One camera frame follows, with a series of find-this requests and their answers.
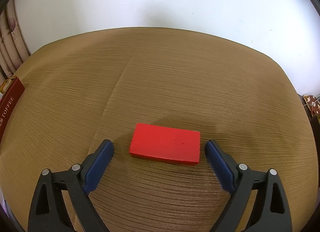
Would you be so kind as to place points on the beige floral curtain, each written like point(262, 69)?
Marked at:
point(12, 41)

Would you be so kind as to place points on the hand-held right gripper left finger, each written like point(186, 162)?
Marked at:
point(98, 167)

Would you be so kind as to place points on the red box with gold lining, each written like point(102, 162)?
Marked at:
point(10, 104)

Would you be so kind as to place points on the red rectangular block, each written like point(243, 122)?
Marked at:
point(165, 143)

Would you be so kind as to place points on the brown floral cushion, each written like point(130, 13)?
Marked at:
point(312, 103)

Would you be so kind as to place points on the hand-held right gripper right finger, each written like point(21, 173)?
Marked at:
point(221, 167)

